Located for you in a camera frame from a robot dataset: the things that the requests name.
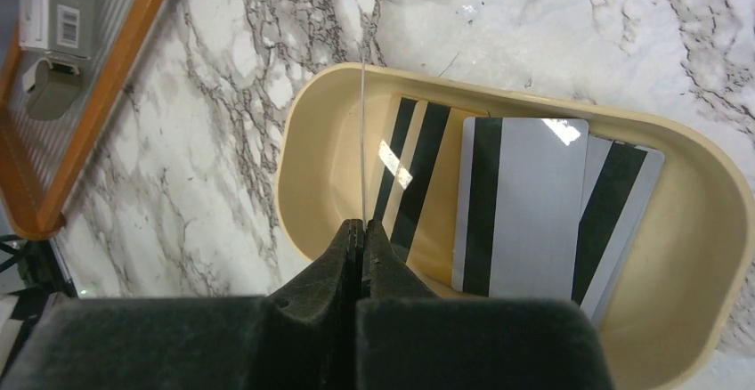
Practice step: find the thin card seen edge-on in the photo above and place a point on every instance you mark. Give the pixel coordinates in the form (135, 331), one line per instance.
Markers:
(364, 182)

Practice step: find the silver credit card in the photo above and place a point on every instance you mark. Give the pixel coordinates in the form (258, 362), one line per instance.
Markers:
(519, 200)

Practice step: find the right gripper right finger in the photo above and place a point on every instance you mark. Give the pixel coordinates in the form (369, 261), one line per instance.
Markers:
(407, 337)

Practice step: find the green white box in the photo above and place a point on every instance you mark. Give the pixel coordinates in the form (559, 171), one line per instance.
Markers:
(57, 26)

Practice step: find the black striped card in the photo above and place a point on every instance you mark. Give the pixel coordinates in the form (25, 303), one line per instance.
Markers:
(415, 181)

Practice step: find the grey white card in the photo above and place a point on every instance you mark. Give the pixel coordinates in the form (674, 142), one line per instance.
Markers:
(619, 180)

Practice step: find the yellow oval tray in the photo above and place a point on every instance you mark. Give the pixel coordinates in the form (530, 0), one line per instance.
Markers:
(685, 268)

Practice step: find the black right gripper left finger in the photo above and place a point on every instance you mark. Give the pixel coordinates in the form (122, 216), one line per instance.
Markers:
(299, 337)

